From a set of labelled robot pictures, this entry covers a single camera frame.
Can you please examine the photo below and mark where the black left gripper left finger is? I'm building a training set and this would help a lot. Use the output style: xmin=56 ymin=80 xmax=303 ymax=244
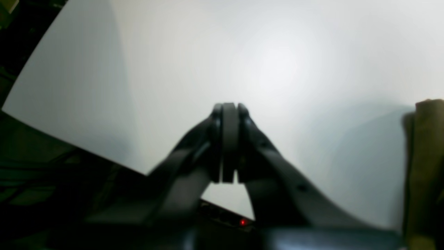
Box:
xmin=83 ymin=104 xmax=222 ymax=250

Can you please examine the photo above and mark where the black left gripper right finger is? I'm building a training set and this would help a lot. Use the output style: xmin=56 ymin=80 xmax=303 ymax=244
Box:
xmin=222 ymin=103 xmax=406 ymax=250

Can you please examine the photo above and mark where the brown t-shirt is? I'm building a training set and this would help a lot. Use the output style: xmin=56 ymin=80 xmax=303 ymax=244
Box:
xmin=402 ymin=99 xmax=444 ymax=250

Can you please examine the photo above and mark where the black power strip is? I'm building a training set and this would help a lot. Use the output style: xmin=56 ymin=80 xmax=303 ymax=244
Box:
xmin=198 ymin=199 xmax=256 ymax=232

